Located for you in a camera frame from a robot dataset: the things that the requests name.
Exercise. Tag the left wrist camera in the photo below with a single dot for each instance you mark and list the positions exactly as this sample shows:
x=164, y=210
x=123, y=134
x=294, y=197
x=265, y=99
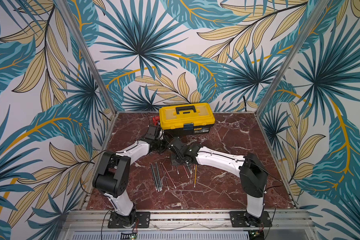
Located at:
x=153, y=132

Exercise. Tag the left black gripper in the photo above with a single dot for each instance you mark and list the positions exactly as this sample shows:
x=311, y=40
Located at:
x=162, y=150

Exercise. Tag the yellow black toolbox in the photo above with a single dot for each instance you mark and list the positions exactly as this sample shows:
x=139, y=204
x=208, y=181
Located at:
x=184, y=120

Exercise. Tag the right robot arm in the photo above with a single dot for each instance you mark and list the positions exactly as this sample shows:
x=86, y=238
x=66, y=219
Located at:
x=248, y=169

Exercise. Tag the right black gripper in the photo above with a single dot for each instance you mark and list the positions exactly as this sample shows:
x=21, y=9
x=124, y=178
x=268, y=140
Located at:
x=174, y=147

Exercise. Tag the yellow pencil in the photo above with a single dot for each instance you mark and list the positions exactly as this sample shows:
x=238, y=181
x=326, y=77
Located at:
x=195, y=175

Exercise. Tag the green pencil with eraser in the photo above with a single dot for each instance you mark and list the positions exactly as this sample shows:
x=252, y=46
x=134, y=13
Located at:
x=160, y=179

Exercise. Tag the aluminium front rail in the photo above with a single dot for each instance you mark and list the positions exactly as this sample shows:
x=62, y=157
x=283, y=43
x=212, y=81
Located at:
x=283, y=219

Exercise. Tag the dark blue printed pencil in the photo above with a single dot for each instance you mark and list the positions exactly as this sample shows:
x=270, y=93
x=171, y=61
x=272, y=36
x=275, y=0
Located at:
x=156, y=164

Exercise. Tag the teal pencil group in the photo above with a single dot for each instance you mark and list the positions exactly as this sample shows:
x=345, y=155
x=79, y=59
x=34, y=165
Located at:
x=190, y=169

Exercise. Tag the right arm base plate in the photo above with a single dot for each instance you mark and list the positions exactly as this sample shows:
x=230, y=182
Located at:
x=242, y=219

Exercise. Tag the red capped pencil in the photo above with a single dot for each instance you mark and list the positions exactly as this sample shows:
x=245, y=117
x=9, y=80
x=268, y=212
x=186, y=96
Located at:
x=169, y=177

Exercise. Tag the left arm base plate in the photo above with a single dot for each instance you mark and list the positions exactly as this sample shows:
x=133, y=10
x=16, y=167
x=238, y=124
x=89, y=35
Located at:
x=141, y=220

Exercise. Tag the red object behind toolbox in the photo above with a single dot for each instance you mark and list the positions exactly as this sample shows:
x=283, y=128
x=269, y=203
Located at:
x=156, y=120

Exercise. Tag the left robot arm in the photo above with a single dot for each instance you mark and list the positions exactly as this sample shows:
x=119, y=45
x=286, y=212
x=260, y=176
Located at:
x=112, y=174

